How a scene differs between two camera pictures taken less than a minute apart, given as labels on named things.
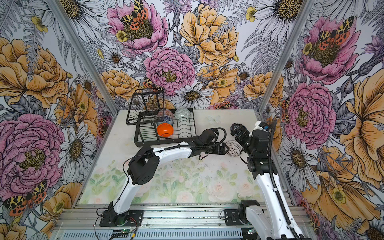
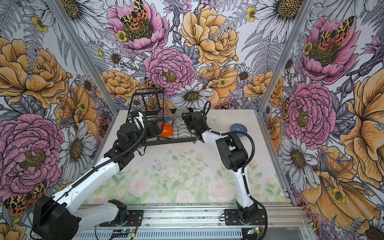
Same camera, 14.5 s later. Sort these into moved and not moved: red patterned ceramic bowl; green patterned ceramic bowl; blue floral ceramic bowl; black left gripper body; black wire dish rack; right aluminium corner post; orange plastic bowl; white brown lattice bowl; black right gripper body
Moved: black right gripper body; black left gripper body; white brown lattice bowl
Not moved: right aluminium corner post; green patterned ceramic bowl; blue floral ceramic bowl; orange plastic bowl; red patterned ceramic bowl; black wire dish rack
